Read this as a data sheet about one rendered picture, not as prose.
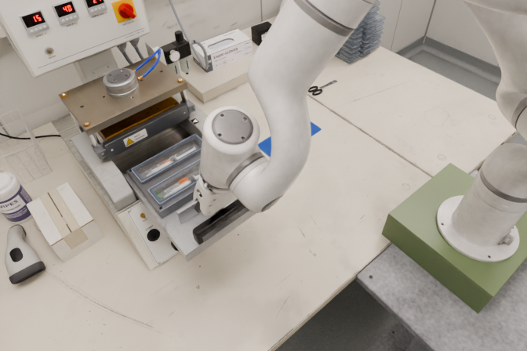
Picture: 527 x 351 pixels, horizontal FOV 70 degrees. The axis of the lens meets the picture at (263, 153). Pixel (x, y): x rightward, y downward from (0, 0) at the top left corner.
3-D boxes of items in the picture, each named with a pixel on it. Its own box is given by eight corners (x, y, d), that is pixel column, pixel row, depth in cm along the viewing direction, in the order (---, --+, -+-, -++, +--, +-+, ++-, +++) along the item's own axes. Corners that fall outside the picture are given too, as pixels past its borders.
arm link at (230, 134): (260, 174, 67) (227, 137, 69) (276, 136, 56) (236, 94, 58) (223, 201, 63) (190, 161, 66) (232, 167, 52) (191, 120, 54)
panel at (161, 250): (157, 266, 101) (125, 211, 93) (245, 205, 113) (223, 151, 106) (159, 269, 99) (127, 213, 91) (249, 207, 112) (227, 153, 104)
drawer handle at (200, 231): (194, 239, 81) (190, 229, 78) (248, 201, 88) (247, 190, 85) (199, 245, 80) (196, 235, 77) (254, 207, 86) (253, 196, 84)
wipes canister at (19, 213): (4, 211, 116) (-24, 179, 105) (34, 197, 119) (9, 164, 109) (12, 230, 111) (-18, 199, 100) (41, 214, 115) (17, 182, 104)
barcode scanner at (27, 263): (0, 240, 109) (-16, 224, 103) (29, 225, 112) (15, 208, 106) (19, 293, 97) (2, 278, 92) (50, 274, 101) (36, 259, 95)
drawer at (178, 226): (127, 184, 98) (117, 164, 92) (198, 144, 107) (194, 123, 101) (188, 264, 81) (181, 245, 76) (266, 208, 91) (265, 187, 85)
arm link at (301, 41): (406, 66, 47) (277, 208, 64) (317, -13, 51) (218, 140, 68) (383, 70, 40) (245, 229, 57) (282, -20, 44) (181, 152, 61)
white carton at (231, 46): (193, 60, 163) (190, 45, 157) (238, 43, 171) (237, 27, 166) (206, 73, 156) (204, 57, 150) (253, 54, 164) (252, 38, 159)
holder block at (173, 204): (129, 176, 94) (126, 170, 92) (197, 139, 103) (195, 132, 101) (162, 218, 85) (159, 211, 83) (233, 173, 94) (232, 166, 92)
